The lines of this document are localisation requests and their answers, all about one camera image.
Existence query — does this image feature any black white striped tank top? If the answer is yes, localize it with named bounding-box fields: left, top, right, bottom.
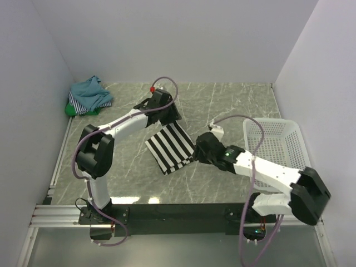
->
left=145, top=122, right=195, bottom=176

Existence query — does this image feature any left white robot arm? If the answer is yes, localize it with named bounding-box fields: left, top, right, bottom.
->
left=71, top=86, right=181, bottom=224

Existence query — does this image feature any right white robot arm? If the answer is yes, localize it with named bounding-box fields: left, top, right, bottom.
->
left=193, top=132, right=331, bottom=226

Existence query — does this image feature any teal folded tank top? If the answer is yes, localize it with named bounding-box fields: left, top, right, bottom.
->
left=70, top=76, right=113, bottom=111

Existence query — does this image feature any blue striped folded tank top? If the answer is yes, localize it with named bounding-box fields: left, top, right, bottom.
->
left=68, top=92, right=112, bottom=112

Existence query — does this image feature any green folded tank top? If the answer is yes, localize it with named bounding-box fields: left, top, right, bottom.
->
left=65, top=103, right=101, bottom=116

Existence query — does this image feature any white plastic mesh basket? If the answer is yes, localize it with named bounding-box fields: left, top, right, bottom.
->
left=243, top=118, right=317, bottom=194

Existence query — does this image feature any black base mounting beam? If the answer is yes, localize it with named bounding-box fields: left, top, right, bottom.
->
left=78, top=202, right=279, bottom=239

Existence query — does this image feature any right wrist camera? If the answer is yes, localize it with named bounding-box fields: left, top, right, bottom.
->
left=208, top=122, right=224, bottom=142

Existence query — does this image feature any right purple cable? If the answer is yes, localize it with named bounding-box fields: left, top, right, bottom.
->
left=208, top=115, right=285, bottom=267

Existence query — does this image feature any purple cable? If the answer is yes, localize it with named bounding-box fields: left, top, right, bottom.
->
left=71, top=76, right=179, bottom=248
left=208, top=115, right=285, bottom=267

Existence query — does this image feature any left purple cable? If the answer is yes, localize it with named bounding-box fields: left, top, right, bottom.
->
left=71, top=76, right=179, bottom=248

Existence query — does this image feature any aluminium rail frame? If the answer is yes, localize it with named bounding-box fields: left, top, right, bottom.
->
left=16, top=116, right=337, bottom=267

